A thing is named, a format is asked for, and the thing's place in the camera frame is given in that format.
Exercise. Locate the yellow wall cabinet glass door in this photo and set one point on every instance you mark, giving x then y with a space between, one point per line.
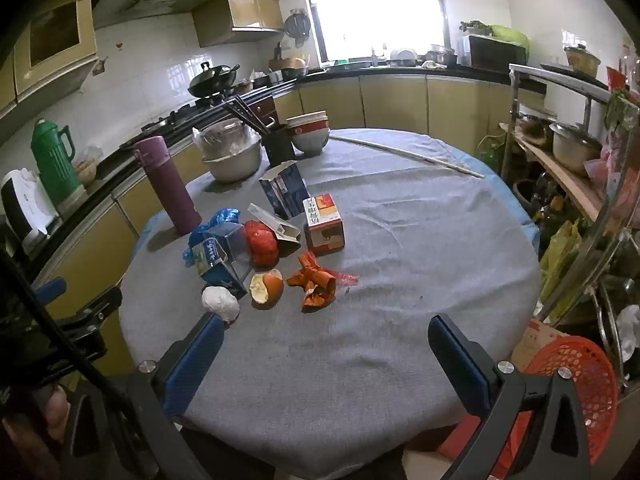
55 45

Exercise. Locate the black wok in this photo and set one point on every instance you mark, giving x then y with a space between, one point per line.
212 80

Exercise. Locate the dark blue carton box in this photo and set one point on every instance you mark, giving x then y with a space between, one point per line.
287 190

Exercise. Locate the ceramic pot with lid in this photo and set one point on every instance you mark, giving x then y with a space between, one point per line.
582 60

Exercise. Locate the plain white bowl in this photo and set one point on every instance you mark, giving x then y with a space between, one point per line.
310 144

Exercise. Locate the yellow green plastic bag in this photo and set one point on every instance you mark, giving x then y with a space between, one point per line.
560 260

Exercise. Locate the yellow curved base cabinets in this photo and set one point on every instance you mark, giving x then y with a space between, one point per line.
395 102

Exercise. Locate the purple thermos bottle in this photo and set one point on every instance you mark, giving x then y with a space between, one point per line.
167 185

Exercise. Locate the red and white carton box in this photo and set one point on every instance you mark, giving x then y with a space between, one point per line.
325 232

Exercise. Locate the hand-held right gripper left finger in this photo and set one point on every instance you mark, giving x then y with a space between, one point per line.
195 360

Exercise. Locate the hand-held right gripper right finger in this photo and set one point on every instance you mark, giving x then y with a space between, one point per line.
460 360

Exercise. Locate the green thermos jug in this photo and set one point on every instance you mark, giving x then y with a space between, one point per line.
52 160

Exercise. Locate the metal basin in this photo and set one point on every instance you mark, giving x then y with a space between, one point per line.
232 167

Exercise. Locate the blue table cover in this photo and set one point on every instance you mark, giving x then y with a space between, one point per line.
525 220

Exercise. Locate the hanging metal strainer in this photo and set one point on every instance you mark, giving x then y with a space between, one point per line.
297 25

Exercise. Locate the blue plastic bag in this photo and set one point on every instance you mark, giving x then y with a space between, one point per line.
227 217

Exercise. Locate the white electric appliance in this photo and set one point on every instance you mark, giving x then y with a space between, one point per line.
25 205

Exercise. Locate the bundle of dark chopsticks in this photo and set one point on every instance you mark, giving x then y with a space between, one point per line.
247 112

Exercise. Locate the kitchen window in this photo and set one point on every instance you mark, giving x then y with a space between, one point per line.
375 5

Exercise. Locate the black microwave oven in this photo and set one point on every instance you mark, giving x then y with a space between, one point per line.
497 52

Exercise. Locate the black chopstick holder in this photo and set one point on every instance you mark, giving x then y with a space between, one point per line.
278 147

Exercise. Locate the cardboard box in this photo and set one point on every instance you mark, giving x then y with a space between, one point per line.
537 342

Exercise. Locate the red plastic bag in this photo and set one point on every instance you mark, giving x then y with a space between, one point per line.
262 245

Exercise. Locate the clear bag of food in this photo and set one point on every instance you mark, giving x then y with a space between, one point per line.
89 167

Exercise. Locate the white tissue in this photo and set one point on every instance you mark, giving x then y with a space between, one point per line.
220 302

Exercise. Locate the long thin wooden stick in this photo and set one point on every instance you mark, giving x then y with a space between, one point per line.
400 151

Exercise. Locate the yellow base cabinets under stove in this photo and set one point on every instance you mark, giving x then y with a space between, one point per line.
85 245

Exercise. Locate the large steel pot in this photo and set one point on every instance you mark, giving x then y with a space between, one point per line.
575 150

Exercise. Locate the black gas stove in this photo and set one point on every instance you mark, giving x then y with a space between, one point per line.
175 112

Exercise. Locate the metal pot with lid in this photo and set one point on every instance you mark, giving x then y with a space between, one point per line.
441 55

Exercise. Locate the red plastic basket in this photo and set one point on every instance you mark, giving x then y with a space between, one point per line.
585 375

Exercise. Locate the metal storage rack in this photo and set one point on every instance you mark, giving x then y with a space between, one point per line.
550 72

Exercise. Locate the orange peel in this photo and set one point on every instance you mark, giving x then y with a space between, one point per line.
267 290

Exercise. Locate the person's left hand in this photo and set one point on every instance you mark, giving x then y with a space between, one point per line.
50 415

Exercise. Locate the grey tablecloth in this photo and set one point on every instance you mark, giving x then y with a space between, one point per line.
380 270

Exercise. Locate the pink plastic bag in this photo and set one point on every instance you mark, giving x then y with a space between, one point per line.
602 166

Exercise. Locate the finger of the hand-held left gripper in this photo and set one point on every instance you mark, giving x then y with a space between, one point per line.
95 310
50 290

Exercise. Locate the flat white box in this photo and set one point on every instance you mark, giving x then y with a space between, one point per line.
272 221

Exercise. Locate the red banded white bowl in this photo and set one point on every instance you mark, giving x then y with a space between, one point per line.
306 117
307 128

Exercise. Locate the white plastic bag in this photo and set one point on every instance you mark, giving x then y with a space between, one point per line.
631 330

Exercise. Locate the orange wrapper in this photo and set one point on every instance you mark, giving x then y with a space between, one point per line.
315 285

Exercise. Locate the blue milk carton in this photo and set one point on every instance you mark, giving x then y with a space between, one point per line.
220 260

